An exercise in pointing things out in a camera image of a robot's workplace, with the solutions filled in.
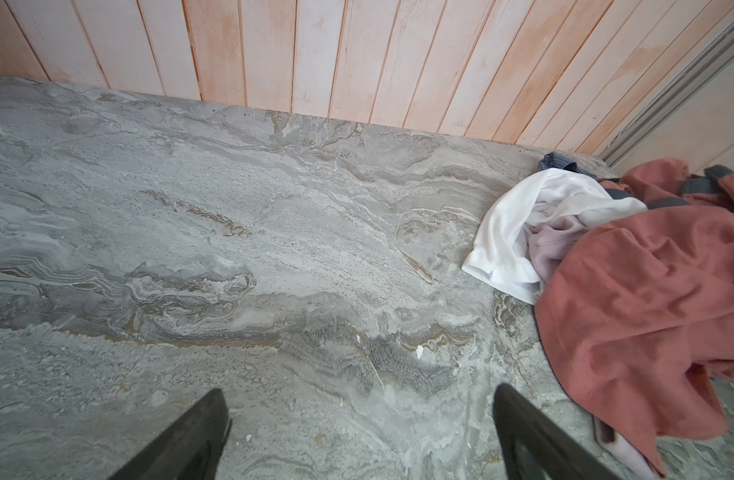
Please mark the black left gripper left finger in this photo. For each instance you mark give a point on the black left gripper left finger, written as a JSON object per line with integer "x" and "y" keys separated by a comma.
{"x": 190, "y": 448}

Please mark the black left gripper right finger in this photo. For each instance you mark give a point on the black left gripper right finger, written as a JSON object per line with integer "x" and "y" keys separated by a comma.
{"x": 534, "y": 447}

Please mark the blue checkered shirt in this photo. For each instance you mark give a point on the blue checkered shirt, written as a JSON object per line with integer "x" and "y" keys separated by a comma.
{"x": 556, "y": 160}

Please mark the red cloth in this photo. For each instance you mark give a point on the red cloth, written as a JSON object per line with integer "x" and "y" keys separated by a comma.
{"x": 638, "y": 318}

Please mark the white cloth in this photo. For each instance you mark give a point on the white cloth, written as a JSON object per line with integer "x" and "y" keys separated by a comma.
{"x": 528, "y": 231}

